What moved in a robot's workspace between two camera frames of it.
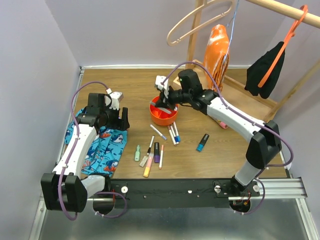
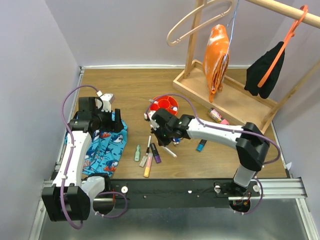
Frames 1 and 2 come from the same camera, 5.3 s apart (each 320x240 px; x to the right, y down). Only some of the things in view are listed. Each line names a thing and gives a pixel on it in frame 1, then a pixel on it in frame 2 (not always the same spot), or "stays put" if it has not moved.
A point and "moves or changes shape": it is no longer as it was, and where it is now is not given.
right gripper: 170,89 -> 161,141
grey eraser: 143,161 stays put
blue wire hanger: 232,28 stays put
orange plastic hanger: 304,9 stays put
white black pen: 151,145 moves or changes shape
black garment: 255,71 stays put
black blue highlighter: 203,141 stays put
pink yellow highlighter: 148,164 stays put
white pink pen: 161,156 -> 168,151
